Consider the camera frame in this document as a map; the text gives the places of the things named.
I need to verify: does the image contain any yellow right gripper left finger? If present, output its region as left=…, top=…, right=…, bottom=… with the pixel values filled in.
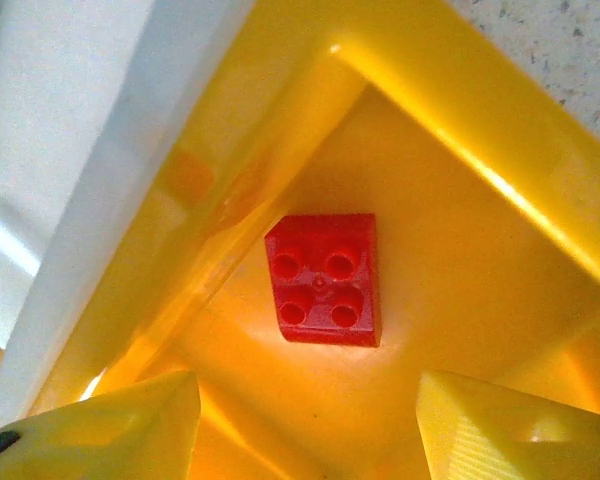
left=0, top=369, right=202, bottom=480

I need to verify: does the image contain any yellow plastic bin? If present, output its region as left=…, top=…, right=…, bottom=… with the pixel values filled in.
left=27, top=0, right=600, bottom=480

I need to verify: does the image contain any red square lego brick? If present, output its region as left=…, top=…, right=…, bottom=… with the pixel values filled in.
left=263, top=213, right=383, bottom=349

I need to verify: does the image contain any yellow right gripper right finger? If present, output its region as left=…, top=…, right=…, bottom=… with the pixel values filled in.
left=415, top=370, right=600, bottom=480

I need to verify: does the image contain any white plastic bin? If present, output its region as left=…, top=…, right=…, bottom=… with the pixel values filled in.
left=0, top=0, right=259, bottom=441

